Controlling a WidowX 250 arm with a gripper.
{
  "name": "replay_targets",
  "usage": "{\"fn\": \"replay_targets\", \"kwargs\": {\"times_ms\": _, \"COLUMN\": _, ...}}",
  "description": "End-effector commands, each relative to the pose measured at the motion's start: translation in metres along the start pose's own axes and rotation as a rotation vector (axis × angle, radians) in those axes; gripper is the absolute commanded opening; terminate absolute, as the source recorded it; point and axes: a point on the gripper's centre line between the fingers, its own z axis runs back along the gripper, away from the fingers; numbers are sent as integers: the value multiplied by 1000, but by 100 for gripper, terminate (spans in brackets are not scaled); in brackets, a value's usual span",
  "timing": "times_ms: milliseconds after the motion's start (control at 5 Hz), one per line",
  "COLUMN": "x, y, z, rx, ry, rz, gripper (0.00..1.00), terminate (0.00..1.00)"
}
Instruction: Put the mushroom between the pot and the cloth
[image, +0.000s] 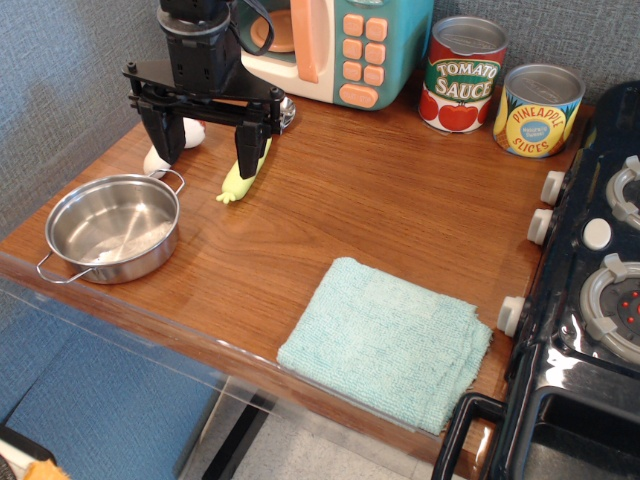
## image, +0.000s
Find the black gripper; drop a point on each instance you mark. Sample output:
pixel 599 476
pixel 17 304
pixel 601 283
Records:
pixel 207 82

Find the plush white brown mushroom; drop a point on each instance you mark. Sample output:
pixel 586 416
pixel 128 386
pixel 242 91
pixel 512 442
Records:
pixel 195 133

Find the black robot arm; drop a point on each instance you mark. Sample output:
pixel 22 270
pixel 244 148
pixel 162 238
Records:
pixel 202 21

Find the stainless steel pot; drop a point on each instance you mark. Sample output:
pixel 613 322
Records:
pixel 114 229

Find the light green folded cloth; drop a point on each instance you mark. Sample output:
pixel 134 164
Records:
pixel 398 349

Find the teal toy microwave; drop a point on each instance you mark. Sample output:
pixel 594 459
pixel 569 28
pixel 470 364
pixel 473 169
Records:
pixel 357 54

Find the tomato sauce can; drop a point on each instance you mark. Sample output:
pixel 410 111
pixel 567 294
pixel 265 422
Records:
pixel 464 60

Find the pineapple slices can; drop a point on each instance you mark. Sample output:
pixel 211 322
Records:
pixel 538 107

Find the white stove knob middle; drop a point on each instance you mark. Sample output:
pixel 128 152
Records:
pixel 539 226

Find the white stove knob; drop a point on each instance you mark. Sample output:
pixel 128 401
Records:
pixel 509 314
pixel 539 226
pixel 552 187

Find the white stove knob top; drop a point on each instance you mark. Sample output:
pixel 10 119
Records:
pixel 552 187

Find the white stove knob bottom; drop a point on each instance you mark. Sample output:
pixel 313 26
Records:
pixel 509 314

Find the orange plush object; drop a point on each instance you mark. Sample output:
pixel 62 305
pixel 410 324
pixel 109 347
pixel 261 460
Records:
pixel 45 470

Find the black toy stove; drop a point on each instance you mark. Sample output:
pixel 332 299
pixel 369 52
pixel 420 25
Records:
pixel 572 404

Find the green handled metal spoon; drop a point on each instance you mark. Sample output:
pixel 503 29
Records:
pixel 234 187

